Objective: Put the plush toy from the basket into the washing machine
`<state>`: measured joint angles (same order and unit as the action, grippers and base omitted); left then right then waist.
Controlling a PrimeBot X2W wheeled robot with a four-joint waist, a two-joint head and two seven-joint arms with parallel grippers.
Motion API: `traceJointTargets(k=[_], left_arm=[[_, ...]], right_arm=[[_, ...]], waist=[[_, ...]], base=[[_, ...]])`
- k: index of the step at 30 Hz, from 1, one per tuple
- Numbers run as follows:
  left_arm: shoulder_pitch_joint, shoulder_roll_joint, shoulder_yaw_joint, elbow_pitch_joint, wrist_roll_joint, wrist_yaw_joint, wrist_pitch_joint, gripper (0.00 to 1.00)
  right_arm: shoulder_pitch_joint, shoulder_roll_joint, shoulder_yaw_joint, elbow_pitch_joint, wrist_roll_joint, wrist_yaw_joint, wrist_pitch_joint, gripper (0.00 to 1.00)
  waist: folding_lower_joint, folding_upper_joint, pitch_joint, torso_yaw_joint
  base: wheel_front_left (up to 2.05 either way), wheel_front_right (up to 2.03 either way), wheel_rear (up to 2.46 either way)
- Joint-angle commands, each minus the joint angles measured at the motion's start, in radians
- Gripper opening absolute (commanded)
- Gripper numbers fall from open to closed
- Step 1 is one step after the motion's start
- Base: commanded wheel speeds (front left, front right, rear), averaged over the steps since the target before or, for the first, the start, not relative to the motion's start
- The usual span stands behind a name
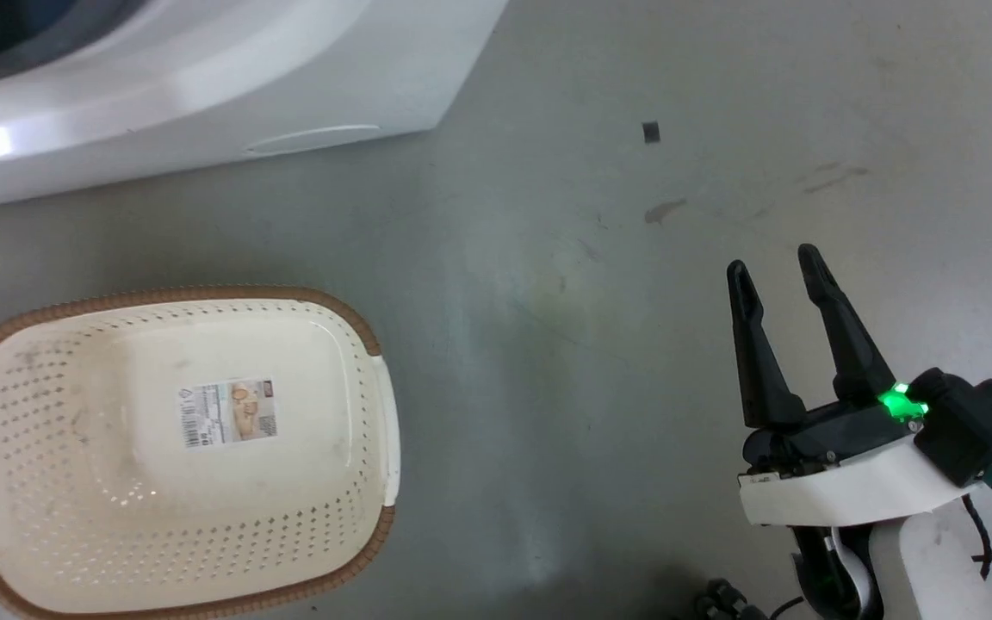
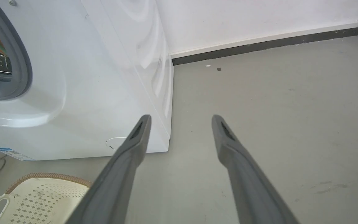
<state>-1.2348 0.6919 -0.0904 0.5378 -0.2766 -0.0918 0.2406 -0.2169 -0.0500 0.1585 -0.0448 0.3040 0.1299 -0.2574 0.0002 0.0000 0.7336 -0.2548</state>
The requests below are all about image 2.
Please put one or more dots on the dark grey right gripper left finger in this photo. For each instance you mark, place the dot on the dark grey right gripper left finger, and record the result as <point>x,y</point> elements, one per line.
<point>117,180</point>

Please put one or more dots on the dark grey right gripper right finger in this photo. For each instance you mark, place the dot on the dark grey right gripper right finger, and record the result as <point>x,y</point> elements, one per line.
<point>247,180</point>

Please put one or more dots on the white front-load washing machine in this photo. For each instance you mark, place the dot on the white front-load washing machine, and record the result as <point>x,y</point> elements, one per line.
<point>98,77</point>

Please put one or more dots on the white perforated laundry basket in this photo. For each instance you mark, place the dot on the white perforated laundry basket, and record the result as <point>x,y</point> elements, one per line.
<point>42,199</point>

